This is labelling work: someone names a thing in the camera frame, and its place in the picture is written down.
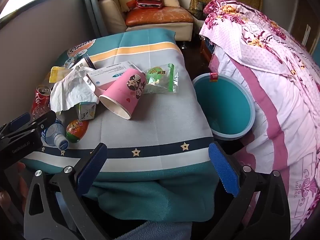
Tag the crumpled white tissue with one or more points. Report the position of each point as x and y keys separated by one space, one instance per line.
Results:
x=70 y=90

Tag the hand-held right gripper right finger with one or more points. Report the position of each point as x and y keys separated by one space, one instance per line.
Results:
x=222 y=170

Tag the grey curtain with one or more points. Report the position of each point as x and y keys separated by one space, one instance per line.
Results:
x=92 y=5

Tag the orange green jelly cup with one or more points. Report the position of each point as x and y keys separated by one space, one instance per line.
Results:
x=76 y=131

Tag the crumpled yellow wrapper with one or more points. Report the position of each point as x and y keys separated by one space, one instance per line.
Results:
x=57 y=73

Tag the wooden bed frame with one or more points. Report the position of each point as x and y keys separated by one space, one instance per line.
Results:
x=205 y=51

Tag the pink paper cup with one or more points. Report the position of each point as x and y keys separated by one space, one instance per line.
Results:
x=125 y=90

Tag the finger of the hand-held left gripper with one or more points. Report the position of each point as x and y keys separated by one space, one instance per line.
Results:
x=46 y=120
x=21 y=120

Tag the red soda can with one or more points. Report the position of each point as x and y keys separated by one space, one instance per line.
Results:
x=40 y=100

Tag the teal striped printed cloth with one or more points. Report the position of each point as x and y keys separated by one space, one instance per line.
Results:
x=155 y=120

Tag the clear plastic bottle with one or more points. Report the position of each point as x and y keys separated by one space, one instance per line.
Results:
x=53 y=135

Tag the cream leather sofa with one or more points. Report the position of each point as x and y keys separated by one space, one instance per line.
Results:
x=112 y=17

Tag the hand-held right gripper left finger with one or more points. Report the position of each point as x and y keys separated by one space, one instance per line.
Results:
x=92 y=165

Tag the teal plastic bin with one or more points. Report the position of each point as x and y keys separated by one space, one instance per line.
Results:
x=220 y=105

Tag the brown wooden cabinet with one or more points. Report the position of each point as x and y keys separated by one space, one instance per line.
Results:
x=302 y=17

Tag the person's left hand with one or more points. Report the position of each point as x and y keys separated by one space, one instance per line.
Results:
x=5 y=198

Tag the small green white carton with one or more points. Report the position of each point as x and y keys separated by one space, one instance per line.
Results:
x=86 y=110

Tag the blue grey cloth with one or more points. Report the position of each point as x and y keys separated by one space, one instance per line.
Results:
x=162 y=231

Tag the green snack packet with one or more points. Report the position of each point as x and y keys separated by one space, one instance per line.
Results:
x=160 y=80

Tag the orange seat cushion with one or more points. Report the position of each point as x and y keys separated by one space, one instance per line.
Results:
x=160 y=16

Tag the pink floral quilt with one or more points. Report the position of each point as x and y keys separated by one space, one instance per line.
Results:
x=270 y=80

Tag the white medicine box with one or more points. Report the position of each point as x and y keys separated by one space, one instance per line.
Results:
x=110 y=76

